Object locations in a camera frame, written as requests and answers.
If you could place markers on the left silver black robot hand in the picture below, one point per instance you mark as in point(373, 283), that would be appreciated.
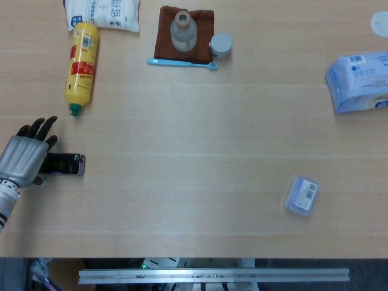
point(24, 157)

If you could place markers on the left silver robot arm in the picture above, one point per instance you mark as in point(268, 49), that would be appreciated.
point(6, 203)

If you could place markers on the yellow bottle green cap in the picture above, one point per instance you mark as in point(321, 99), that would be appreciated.
point(80, 66)

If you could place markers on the frosted glass bottle wooden cap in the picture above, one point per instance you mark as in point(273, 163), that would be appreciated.
point(183, 36)

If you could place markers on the purple cotton swab box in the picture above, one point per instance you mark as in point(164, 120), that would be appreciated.
point(301, 195)

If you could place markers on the white salt bag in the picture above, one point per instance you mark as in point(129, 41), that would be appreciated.
point(103, 15)

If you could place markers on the light blue toothbrush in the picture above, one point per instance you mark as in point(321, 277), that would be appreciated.
point(175, 63)

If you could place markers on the brown folded cloth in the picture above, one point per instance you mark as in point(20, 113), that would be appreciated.
point(163, 45)

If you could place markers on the small white cup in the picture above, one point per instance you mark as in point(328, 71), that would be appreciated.
point(221, 44)

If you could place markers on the blue tissue pack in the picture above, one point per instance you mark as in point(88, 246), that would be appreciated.
point(357, 85)

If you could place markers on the white round lid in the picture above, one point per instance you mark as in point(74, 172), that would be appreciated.
point(380, 24)

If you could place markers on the aluminium rail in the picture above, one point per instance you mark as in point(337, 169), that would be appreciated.
point(212, 276)

